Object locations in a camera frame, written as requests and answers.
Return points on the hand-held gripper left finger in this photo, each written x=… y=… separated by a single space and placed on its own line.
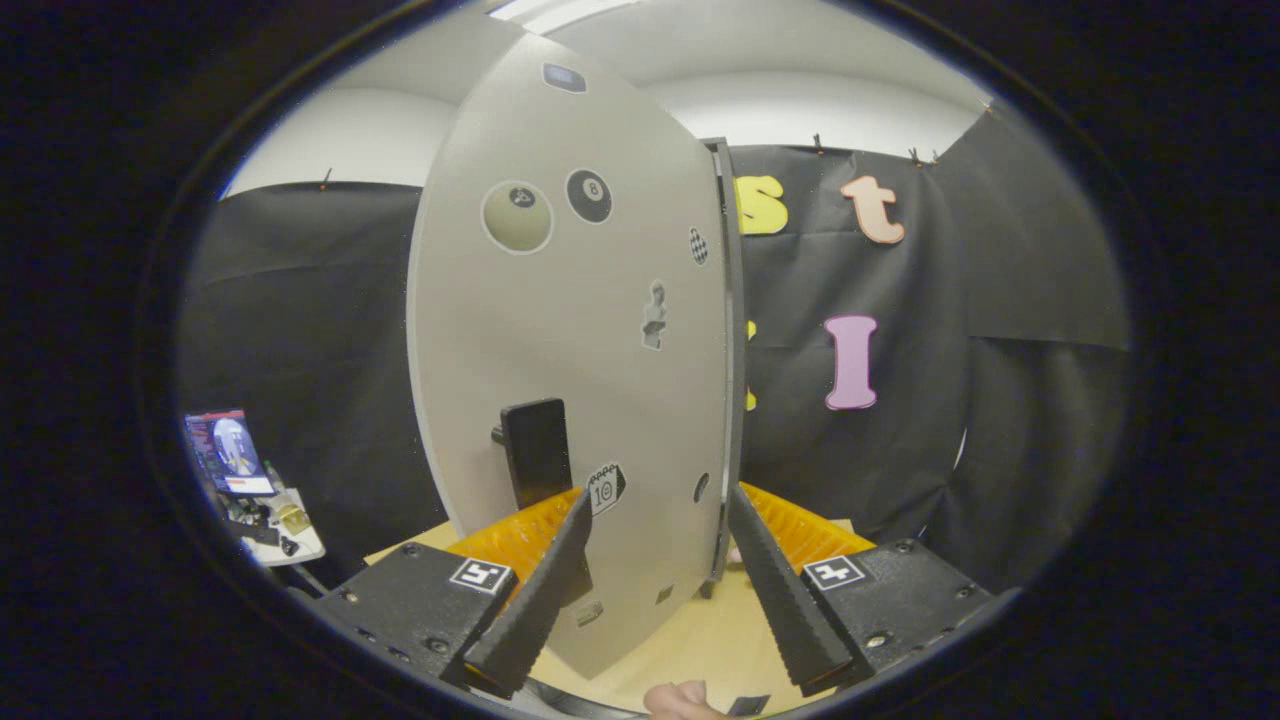
x=535 y=605

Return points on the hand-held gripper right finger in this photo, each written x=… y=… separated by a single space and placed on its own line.
x=780 y=590

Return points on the grey shoe cabinet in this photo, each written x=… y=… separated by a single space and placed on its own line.
x=738 y=350

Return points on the light grey shoe cabinet door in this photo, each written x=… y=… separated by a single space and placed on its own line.
x=560 y=350

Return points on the small yellow object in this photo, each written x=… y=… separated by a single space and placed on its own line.
x=294 y=520

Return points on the black backdrop cloth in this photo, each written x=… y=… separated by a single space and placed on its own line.
x=1000 y=420

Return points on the ceiling light panel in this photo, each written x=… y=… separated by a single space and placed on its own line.
x=560 y=12

